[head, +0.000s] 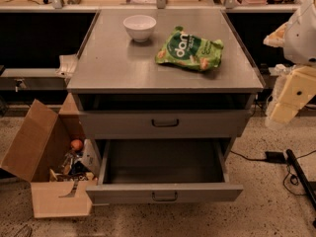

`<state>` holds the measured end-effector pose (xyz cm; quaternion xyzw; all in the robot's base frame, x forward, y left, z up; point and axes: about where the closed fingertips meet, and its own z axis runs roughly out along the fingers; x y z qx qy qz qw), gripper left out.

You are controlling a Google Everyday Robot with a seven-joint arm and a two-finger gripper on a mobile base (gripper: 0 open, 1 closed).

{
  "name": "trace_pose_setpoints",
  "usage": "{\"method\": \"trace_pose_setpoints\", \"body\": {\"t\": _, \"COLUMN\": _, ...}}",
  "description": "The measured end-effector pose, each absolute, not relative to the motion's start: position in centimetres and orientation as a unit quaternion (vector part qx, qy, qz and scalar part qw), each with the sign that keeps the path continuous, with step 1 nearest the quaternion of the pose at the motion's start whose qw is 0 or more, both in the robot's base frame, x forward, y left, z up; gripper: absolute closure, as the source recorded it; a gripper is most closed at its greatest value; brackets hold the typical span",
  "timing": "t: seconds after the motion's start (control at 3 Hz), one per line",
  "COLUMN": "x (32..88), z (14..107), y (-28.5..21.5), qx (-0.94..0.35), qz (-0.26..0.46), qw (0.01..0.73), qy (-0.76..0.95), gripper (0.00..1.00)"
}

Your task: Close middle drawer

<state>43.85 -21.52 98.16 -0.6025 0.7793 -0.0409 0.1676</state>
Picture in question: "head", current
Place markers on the covered gripper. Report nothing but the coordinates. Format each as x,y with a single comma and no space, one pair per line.
302,39

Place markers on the grey drawer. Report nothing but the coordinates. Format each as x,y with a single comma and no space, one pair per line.
163,124
163,171

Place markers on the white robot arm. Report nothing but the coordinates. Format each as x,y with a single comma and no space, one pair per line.
297,36

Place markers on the grey top drawer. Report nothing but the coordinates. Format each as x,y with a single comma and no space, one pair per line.
163,124

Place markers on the grey metal drawer cabinet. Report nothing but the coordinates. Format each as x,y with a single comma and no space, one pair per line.
168,109

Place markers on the black power adapter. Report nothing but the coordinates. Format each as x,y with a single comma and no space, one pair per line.
275,157

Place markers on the black pole on floor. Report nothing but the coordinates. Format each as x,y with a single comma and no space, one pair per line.
293,160

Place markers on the green snack bag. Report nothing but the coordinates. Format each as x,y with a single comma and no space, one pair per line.
189,51

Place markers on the white ceramic bowl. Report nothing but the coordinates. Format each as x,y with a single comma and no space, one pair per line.
139,27

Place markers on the orange fruit in box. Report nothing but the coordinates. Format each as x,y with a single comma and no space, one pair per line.
76,144

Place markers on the open cardboard box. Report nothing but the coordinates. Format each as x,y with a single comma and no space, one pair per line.
37,153

